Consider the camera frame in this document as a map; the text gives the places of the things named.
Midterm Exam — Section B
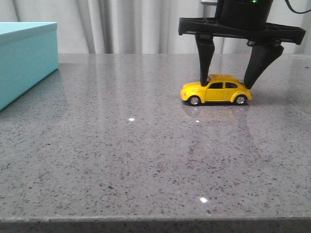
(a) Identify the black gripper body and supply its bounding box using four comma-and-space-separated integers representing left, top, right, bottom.
178, 0, 306, 46

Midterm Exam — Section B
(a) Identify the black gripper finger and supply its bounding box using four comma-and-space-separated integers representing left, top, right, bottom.
195, 34, 215, 86
243, 44, 284, 88

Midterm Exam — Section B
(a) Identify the yellow toy beetle car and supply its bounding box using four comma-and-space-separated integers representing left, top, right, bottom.
180, 74, 252, 106

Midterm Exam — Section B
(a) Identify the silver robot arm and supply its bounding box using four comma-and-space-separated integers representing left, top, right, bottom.
178, 0, 306, 89

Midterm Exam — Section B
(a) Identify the light blue box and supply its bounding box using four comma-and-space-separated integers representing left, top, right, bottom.
0, 22, 59, 109

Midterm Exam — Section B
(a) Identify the grey white curtain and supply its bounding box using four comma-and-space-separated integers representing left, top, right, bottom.
0, 0, 311, 54

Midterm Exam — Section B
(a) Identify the black cable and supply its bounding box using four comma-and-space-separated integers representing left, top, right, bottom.
284, 0, 311, 14

